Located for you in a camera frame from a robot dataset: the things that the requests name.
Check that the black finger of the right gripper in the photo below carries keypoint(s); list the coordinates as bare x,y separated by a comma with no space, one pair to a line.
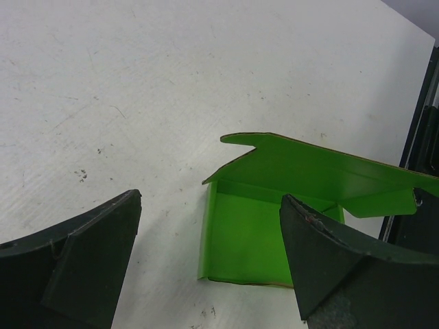
419,231

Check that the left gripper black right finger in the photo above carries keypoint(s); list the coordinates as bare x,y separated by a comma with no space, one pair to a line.
344,278

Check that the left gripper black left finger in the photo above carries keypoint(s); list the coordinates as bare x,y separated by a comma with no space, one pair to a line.
70,275

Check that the green paper box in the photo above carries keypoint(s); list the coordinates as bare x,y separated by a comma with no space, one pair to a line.
241,236

